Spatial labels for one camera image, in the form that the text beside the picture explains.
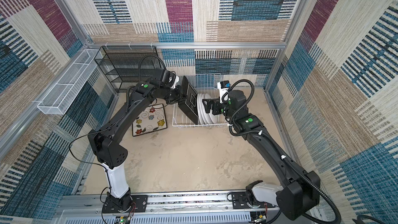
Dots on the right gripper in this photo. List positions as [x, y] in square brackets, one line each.
[214, 106]

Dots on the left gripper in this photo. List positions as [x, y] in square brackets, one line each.
[181, 95]

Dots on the white round plate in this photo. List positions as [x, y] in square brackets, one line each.
[212, 118]
[199, 102]
[206, 117]

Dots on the floral square plate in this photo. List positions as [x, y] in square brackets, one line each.
[152, 119]

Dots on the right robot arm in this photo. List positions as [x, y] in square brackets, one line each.
[299, 191]

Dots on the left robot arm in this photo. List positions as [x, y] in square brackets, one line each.
[105, 142]

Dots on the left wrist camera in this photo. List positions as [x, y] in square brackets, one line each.
[169, 79]

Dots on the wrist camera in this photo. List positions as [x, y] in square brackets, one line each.
[169, 79]
[223, 88]

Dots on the white wire dish rack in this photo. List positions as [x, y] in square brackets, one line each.
[202, 83]

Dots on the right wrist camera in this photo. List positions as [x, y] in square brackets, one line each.
[223, 88]

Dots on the black wire shelf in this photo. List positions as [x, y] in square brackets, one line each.
[124, 66]

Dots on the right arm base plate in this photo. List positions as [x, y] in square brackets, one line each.
[244, 200]

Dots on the aluminium mounting rail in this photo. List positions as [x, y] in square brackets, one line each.
[190, 207]

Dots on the white mesh wall basket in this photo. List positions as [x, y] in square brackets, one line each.
[61, 96]

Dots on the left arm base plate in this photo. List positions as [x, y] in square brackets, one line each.
[127, 204]

